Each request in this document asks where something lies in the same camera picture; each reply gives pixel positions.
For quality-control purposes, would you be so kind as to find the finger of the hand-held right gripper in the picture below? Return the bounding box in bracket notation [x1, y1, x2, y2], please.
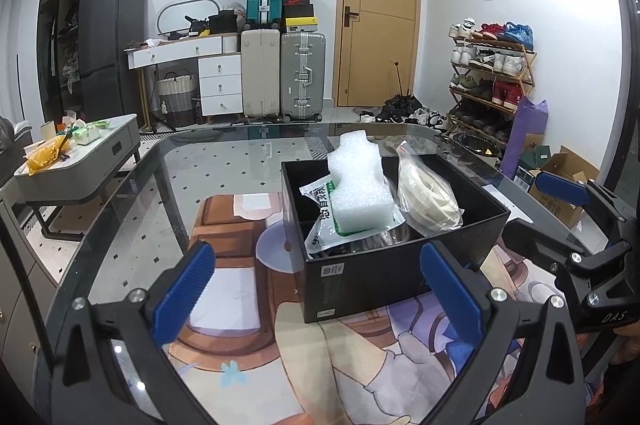
[501, 216, 632, 307]
[537, 170, 633, 252]

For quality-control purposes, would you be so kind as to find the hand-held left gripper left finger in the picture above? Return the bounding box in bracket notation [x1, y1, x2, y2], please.
[30, 239, 218, 425]

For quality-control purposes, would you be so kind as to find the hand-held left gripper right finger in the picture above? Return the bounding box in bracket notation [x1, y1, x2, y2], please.
[419, 240, 589, 425]

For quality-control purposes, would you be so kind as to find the black storage box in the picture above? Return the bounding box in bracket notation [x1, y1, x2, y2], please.
[281, 152, 512, 325]

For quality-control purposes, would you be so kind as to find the clear bag with beige contents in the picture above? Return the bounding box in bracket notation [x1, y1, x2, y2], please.
[396, 140, 464, 234]

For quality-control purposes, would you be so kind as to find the white foam block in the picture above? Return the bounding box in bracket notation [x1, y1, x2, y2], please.
[327, 130, 396, 237]

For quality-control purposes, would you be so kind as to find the white green printed packet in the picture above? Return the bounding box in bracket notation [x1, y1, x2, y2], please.
[299, 178, 407, 257]

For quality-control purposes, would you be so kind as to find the open cardboard box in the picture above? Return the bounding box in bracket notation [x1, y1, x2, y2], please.
[530, 145, 601, 232]

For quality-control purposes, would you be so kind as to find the dark green box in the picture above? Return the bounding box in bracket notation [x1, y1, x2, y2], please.
[515, 145, 554, 194]

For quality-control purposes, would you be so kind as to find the purple bag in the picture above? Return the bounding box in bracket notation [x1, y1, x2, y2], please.
[500, 98, 549, 179]

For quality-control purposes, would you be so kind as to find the printed cartoon table mat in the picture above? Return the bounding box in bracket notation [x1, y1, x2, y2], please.
[165, 192, 621, 425]

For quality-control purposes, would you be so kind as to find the beige trash bin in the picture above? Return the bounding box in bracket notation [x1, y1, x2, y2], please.
[452, 132, 504, 167]

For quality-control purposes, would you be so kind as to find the wooden shoe rack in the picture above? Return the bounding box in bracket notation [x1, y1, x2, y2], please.
[447, 22, 537, 141]

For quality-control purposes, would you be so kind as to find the shelved sneakers group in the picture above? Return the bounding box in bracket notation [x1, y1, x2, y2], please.
[448, 19, 535, 137]

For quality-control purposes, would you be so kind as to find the striped floor rug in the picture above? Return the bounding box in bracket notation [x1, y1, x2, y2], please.
[137, 128, 181, 142]

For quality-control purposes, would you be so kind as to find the grey low cabinet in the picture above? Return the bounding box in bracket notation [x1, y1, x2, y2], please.
[0, 192, 65, 406]

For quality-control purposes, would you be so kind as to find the grey coffee table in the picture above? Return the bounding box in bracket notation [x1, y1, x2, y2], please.
[14, 114, 142, 242]

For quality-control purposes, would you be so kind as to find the loose shoes pile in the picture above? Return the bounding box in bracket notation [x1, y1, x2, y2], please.
[357, 102, 451, 131]

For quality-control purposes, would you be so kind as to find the black umbrella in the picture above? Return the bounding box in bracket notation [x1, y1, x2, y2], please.
[382, 60, 426, 119]

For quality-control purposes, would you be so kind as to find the green white tissue pack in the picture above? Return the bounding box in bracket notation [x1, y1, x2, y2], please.
[70, 120, 109, 146]

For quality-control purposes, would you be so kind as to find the woven laundry basket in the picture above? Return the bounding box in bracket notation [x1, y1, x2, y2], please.
[157, 72, 199, 129]

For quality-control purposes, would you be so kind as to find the yellow plastic bag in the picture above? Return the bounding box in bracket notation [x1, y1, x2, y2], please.
[24, 139, 69, 176]

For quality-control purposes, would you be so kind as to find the white drawer unit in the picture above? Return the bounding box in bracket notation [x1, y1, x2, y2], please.
[197, 54, 244, 116]

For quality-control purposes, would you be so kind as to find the wooden door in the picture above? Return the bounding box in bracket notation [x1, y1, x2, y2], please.
[332, 0, 421, 108]

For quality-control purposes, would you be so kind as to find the beige suitcase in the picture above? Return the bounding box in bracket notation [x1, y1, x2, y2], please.
[241, 28, 282, 118]

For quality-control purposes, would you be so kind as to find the grey sofa with clothes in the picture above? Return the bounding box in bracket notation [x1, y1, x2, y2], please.
[0, 115, 29, 157]

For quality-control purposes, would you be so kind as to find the white vanity desk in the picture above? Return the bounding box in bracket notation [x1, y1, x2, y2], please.
[125, 34, 243, 71]

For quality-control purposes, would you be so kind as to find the silver suitcase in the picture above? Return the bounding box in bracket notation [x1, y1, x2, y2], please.
[280, 32, 327, 122]

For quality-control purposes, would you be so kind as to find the dark grey fridge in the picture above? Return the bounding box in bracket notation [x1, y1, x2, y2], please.
[77, 0, 148, 123]

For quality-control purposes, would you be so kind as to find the black bag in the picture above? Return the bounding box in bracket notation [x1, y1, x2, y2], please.
[207, 10, 240, 35]

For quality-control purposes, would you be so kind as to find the oval mirror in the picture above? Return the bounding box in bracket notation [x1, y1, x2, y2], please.
[156, 0, 221, 37]

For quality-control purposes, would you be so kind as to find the yellow black shoe box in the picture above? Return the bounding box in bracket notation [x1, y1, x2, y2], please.
[284, 16, 317, 34]

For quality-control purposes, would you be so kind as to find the dark glass wardrobe cabinet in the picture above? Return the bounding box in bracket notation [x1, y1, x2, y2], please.
[37, 0, 120, 121]

